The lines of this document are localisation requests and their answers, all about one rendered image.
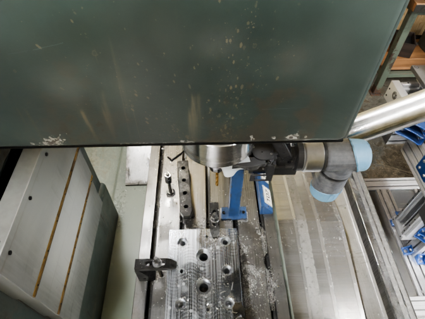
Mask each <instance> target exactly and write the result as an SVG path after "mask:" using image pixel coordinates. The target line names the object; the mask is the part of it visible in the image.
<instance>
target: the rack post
mask: <svg viewBox="0 0 425 319"><path fill-rule="evenodd" d="M244 171H245V170H238V171H237V172H236V173H235V174H234V176H232V177H231V178H230V195H229V205H228V207H220V212H221V220H246V219H247V211H246V207H245V206H240V202H241V196H242V186H243V176H244Z"/></svg>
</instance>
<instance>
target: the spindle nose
mask: <svg viewBox="0 0 425 319"><path fill-rule="evenodd" d="M253 147H254V144H220V145H188V146H182V148H183V150H184V152H185V154H186V155H187V156H188V157H189V158H190V159H191V160H193V161H195V162H196V163H198V164H200V165H204V166H208V167H213V168H223V167H228V166H232V165H236V164H237V163H239V162H241V161H243V160H244V159H245V158H246V157H247V156H248V155H249V154H250V153H251V152H252V150H253Z"/></svg>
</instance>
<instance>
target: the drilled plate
mask: <svg viewBox="0 0 425 319"><path fill-rule="evenodd" d="M221 234H222V235H224V236H222V235H221ZM204 235H205V236H204ZM208 235H209V236H208ZM183 236H184V238H183ZM219 236H220V237H221V238H219ZM219 236H218V238H214V239H216V241H214V242H212V241H213V240H210V239H211V238H212V237H211V234H210V229H188V230H169V246H168V258H171V259H173V260H175V261H176V262H177V260H178V264H176V268H175V269H173V270H167V278H166V299H165V311H164V319H233V314H232V313H233V312H232V307H233V305H234V302H237V303H241V304H242V305H243V302H242V287H241V279H240V263H239V255H238V240H237V229H236V228H221V229H220V233H219ZM185 237H186V238H185ZM205 237H207V239H206V238H205ZM204 238H205V239H204ZM186 239H188V240H189V241H188V240H186ZM217 239H218V240H219V241H218V240H217ZM220 240H221V241H220ZM219 242H220V243H219ZM222 244H223V245H224V247H222V246H221V245H222ZM209 245H210V246H209ZM225 246H229V247H225ZM203 247H205V248H203ZM199 248H200V249H199ZM209 251H210V252H209ZM211 254H212V255H211ZM210 257H211V258H210ZM201 258H206V259H207V260H206V261H201V260H200V259H201ZM230 263H231V264H230ZM225 273H228V274H225ZM199 274H200V275H199ZM204 276H205V277H207V279H205V278H203V279H202V277H204ZM199 278H200V280H198V279H199ZM185 279H187V280H185ZM209 279H211V280H212V283H211V281H210V280H209ZM196 280H198V281H196ZM176 283H177V284H176ZM213 284H214V285H213ZM211 285H212V286H211ZM231 286H233V287H232V290H231ZM203 287H206V288H207V289H208V290H207V292H201V291H200V289H201V288H203ZM222 291H225V292H222ZM197 292H198V293H197ZM210 292H211V294H210ZM221 292H222V293H221ZM226 292H228V293H226ZM208 294H209V295H208ZM206 295H207V296H206ZM229 295H230V296H232V297H228V296H229ZM183 297H186V298H184V300H183V299H181V298H183ZM233 298H234V299H233ZM220 301H221V303H219V302H220ZM186 302H188V303H187V304H186ZM222 303H223V305H221V304H222ZM207 304H208V305H207ZM227 304H229V305H230V307H227V306H226V305H227ZM186 305H187V306H186ZM180 306H183V308H181V309H180V308H179V307H180ZM209 306H211V307H210V308H208V307H209ZM223 306H224V307H226V308H224V307H223ZM200 307H202V308H200ZM184 308H185V309H184ZM217 308H218V309H219V310H217ZM227 309H229V310H227ZM178 310H180V311H178ZM181 310H182V312H181ZM208 312H210V314H209V313H208Z"/></svg>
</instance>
